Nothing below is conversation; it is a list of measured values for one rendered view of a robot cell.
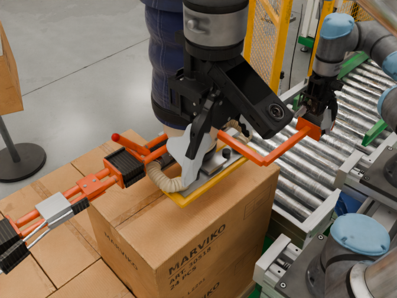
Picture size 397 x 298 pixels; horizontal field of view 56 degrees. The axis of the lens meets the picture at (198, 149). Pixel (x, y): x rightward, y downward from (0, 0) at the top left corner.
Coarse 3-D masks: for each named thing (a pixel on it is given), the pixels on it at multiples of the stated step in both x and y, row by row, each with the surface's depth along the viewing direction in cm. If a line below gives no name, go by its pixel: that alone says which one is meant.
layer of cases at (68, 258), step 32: (96, 160) 198; (32, 192) 182; (64, 224) 168; (32, 256) 160; (64, 256) 156; (96, 256) 156; (256, 256) 174; (0, 288) 145; (32, 288) 145; (64, 288) 145; (96, 288) 145; (128, 288) 146; (224, 288) 163
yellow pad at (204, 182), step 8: (224, 144) 128; (216, 152) 125; (224, 152) 121; (232, 152) 124; (232, 160) 122; (240, 160) 122; (224, 168) 119; (232, 168) 120; (200, 176) 116; (208, 176) 116; (216, 176) 117; (224, 176) 119; (192, 184) 114; (200, 184) 114; (208, 184) 115; (176, 192) 112; (184, 192) 112; (192, 192) 112; (200, 192) 113; (176, 200) 110; (184, 200) 110; (192, 200) 112
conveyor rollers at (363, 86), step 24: (360, 72) 265; (336, 96) 246; (360, 96) 243; (336, 120) 223; (360, 120) 223; (264, 144) 210; (312, 144) 209; (336, 144) 208; (360, 144) 208; (288, 168) 193; (312, 168) 193; (336, 168) 193
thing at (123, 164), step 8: (120, 152) 107; (128, 152) 107; (104, 160) 103; (112, 160) 104; (120, 160) 104; (128, 160) 104; (136, 160) 104; (144, 160) 103; (112, 168) 101; (120, 168) 102; (128, 168) 102; (136, 168) 101; (144, 168) 105; (120, 176) 99; (128, 176) 100; (136, 176) 103; (144, 176) 105; (120, 184) 102; (128, 184) 102
